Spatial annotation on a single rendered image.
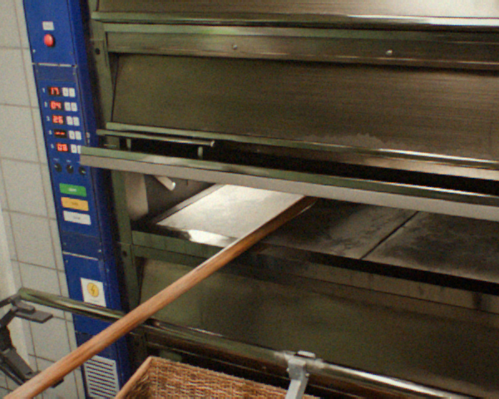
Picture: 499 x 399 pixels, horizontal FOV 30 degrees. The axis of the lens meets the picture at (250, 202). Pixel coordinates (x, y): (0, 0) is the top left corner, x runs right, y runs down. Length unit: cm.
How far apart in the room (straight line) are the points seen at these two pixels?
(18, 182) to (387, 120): 113
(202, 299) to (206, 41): 65
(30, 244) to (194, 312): 56
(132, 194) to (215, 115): 38
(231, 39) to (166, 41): 18
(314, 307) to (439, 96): 59
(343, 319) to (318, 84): 53
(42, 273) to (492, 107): 139
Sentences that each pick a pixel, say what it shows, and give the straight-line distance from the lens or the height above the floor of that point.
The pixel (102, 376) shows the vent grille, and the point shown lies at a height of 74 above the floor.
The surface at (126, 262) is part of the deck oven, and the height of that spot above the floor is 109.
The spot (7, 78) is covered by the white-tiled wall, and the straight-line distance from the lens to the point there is 249.
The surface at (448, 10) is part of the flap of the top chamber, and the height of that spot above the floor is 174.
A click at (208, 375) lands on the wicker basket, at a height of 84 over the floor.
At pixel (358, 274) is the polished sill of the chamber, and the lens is 201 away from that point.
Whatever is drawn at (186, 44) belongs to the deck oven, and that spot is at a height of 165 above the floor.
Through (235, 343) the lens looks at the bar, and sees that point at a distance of 176.
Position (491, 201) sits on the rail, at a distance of 166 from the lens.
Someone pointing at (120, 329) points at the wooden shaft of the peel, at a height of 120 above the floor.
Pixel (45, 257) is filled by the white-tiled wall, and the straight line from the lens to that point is 261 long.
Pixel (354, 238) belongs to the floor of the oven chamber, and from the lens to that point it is 217.
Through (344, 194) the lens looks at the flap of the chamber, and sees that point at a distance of 177.
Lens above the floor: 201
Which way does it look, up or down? 20 degrees down
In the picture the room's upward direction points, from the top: 5 degrees counter-clockwise
